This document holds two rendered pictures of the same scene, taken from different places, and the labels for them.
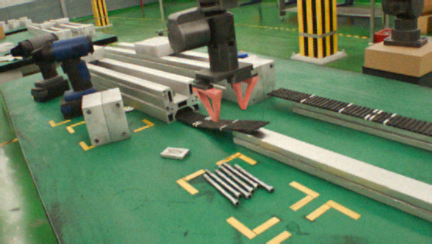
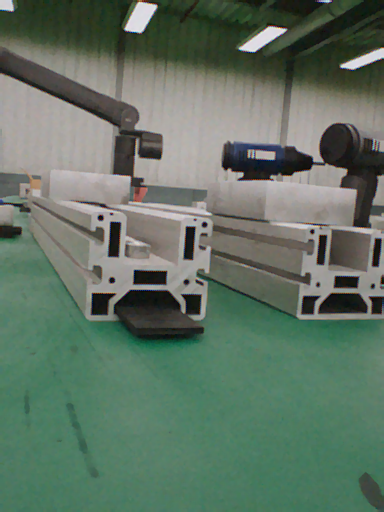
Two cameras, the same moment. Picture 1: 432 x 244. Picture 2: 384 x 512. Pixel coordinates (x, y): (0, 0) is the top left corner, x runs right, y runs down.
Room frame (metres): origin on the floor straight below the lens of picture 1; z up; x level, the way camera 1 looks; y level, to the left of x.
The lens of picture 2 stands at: (1.97, 0.52, 0.88)
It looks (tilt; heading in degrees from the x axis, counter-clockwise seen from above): 6 degrees down; 196
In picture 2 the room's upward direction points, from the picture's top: 5 degrees clockwise
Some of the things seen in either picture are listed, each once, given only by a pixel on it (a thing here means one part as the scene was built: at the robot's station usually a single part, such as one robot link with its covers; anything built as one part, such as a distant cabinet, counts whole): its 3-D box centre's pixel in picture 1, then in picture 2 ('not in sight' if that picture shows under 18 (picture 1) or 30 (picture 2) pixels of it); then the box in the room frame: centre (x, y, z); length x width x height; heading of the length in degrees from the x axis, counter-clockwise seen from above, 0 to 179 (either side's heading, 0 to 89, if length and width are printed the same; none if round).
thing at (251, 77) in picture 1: (236, 89); not in sight; (0.70, -0.06, 0.87); 0.07 x 0.07 x 0.09; 37
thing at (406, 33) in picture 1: (405, 31); not in sight; (1.04, -0.65, 0.88); 0.12 x 0.09 x 0.08; 39
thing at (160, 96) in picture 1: (113, 78); (195, 235); (1.15, 0.30, 0.82); 0.80 x 0.10 x 0.09; 36
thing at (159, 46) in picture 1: (159, 49); (81, 196); (1.26, 0.14, 0.87); 0.16 x 0.11 x 0.07; 36
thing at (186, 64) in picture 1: (161, 63); (79, 228); (1.26, 0.14, 0.82); 0.80 x 0.10 x 0.09; 36
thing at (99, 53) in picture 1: (84, 57); (273, 213); (1.35, 0.44, 0.87); 0.16 x 0.11 x 0.07; 36
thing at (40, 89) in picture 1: (37, 69); (371, 208); (1.18, 0.57, 0.89); 0.20 x 0.08 x 0.22; 141
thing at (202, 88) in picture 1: (217, 96); (131, 196); (0.67, -0.02, 0.87); 0.07 x 0.07 x 0.09; 37
